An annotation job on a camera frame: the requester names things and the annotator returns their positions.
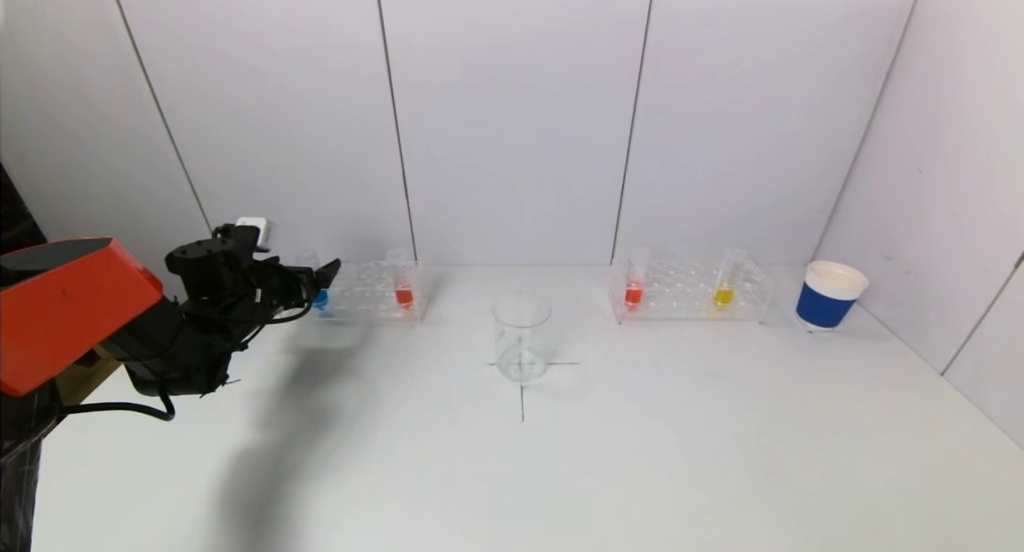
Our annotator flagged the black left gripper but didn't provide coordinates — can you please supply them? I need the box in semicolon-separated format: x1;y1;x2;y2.
250;258;342;314

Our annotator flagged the test tube for blue pigment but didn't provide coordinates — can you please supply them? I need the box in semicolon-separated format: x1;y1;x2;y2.
298;248;331;311

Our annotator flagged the clear acrylic test tube rack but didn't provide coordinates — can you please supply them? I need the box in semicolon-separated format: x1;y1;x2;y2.
320;260;425;322
608;258;774;324

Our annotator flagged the test tube with red pigment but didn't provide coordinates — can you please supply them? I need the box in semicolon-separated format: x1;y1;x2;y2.
392;250;418;311
623;248;650;311

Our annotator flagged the clear glass beaker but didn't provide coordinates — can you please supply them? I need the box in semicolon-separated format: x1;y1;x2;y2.
492;293;552;383

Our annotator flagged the test tube with yellow pigment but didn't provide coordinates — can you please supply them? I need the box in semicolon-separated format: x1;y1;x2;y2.
711;247;746;310

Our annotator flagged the blue sleeved white paper cup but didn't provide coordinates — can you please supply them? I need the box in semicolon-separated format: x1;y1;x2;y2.
795;261;870;332

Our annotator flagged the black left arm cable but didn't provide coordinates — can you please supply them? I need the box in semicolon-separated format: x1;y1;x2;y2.
60;262;314;422

